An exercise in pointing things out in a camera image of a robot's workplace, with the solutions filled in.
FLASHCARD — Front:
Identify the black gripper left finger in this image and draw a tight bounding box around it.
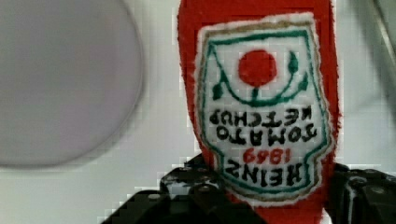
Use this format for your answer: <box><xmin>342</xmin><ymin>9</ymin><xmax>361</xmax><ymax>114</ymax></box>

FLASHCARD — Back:
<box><xmin>101</xmin><ymin>155</ymin><xmax>267</xmax><ymax>224</ymax></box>

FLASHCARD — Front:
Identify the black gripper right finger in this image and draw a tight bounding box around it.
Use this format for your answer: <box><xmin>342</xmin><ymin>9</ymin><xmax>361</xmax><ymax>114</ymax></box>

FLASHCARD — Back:
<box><xmin>325</xmin><ymin>163</ymin><xmax>396</xmax><ymax>224</ymax></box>

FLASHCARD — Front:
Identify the red plush ketchup bottle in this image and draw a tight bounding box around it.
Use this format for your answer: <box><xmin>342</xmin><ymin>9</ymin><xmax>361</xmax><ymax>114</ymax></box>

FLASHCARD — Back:
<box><xmin>177</xmin><ymin>0</ymin><xmax>339</xmax><ymax>224</ymax></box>

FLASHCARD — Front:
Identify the grey round plate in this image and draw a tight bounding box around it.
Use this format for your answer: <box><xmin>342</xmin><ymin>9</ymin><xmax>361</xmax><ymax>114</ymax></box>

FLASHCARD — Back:
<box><xmin>0</xmin><ymin>0</ymin><xmax>144</xmax><ymax>167</ymax></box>

